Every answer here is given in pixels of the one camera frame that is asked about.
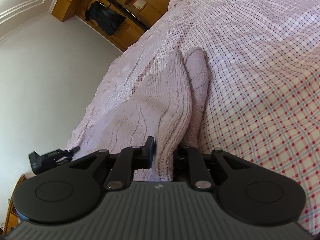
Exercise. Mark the wooden wardrobe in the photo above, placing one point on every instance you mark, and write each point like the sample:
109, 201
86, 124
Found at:
136, 23

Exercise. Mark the pink knitted small garment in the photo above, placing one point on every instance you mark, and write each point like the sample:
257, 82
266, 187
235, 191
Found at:
167, 106

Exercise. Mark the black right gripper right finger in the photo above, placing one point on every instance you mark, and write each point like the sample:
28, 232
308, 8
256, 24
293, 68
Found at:
246, 191

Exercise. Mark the white item on shelf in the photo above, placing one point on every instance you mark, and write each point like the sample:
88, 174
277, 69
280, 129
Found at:
139, 4

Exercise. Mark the wooden bedside table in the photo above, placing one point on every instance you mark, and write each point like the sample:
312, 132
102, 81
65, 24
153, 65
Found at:
12, 219

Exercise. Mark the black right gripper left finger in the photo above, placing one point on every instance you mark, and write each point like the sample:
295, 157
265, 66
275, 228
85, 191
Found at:
72, 190

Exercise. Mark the dark hanging clothes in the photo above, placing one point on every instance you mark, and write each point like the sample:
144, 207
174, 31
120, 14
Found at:
108, 20

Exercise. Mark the pink checkered bed cover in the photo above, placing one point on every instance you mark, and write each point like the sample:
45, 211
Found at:
263, 98

